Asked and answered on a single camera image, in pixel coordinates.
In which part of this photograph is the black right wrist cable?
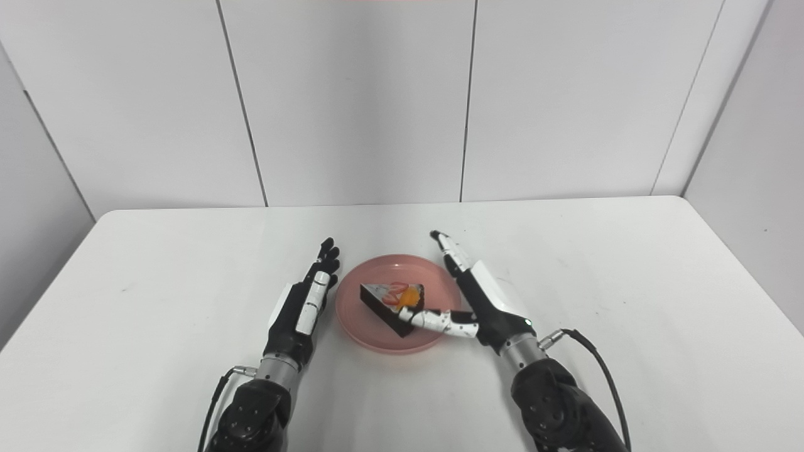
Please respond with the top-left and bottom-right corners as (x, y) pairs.
(537, 328), (632, 452)

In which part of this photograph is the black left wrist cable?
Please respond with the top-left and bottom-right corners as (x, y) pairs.
(197, 366), (258, 452)

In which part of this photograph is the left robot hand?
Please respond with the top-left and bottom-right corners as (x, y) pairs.
(263, 237), (341, 371)

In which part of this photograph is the chocolate cake slice with fruit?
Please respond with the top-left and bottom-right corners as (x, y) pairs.
(360, 282), (426, 338)

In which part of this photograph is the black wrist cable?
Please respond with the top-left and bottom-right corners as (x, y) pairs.
(537, 328), (632, 452)
(197, 366), (258, 452)

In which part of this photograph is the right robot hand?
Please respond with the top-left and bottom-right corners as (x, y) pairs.
(399, 230), (536, 356)

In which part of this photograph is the pink round plate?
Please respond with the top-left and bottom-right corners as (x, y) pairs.
(335, 254), (464, 355)

